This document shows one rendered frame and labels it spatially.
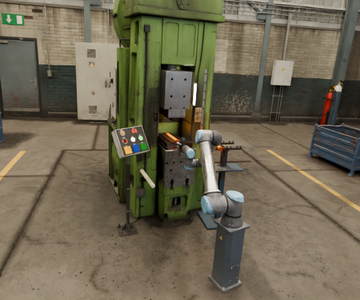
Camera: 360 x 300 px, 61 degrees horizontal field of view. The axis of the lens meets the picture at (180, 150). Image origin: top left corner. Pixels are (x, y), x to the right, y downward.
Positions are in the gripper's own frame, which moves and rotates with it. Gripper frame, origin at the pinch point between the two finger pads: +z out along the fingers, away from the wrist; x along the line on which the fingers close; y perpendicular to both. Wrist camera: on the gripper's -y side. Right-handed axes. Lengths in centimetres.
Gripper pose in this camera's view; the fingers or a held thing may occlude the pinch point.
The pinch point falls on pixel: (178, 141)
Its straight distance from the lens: 345.2
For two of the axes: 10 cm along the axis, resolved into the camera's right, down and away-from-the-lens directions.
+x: 9.3, -0.5, 3.7
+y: -0.7, 9.4, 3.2
